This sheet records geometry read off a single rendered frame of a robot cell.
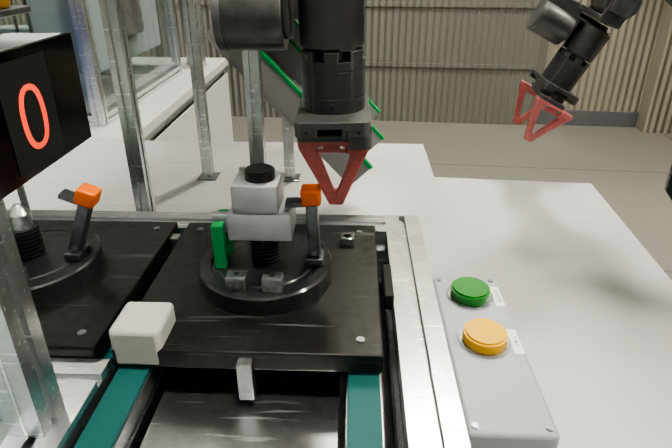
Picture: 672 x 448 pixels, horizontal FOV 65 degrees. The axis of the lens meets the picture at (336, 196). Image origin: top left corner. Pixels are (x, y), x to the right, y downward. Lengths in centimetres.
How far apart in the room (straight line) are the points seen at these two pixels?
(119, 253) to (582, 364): 55
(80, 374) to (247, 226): 19
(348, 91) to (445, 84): 393
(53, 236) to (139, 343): 23
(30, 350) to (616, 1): 88
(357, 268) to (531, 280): 31
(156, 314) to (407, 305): 24
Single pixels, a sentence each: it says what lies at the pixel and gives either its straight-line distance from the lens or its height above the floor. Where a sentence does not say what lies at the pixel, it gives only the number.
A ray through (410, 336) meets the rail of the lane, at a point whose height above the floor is 96.
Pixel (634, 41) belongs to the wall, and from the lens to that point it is 471.
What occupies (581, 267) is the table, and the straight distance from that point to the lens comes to 87.
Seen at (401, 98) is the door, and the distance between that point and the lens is 440.
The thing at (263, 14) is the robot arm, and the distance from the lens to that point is 46.
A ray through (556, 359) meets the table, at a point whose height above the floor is 86.
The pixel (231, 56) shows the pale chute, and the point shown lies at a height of 116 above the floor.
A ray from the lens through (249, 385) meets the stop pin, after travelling 49.
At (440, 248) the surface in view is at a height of 86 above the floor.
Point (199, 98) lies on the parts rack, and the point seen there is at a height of 103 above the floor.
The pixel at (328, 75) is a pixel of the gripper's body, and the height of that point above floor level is 119.
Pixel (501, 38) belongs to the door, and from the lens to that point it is 438.
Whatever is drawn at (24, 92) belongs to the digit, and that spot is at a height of 122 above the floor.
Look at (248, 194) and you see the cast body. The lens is 51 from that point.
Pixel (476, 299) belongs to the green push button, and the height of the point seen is 97.
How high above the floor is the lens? 129
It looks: 25 degrees down
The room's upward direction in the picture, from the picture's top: straight up
